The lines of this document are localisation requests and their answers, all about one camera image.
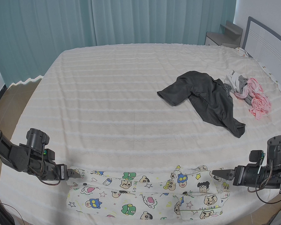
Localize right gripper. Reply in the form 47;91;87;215
233;165;270;188

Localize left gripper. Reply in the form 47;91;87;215
41;161;69;181

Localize white printed pyjamas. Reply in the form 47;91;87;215
66;164;230;220

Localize pile of clothes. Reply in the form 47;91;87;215
224;70;272;120

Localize bed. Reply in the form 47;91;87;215
0;17;281;225

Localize black T-shirt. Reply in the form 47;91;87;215
157;70;246;139

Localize grey bedside table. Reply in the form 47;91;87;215
205;20;243;48

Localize blue-green curtain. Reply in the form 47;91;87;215
90;0;238;47
0;0;93;86

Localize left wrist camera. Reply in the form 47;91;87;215
43;149;56;162

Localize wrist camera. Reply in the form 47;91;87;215
43;149;56;162
249;150;265;166

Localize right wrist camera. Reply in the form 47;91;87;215
249;150;265;166

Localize black cable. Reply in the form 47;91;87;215
248;187;281;204

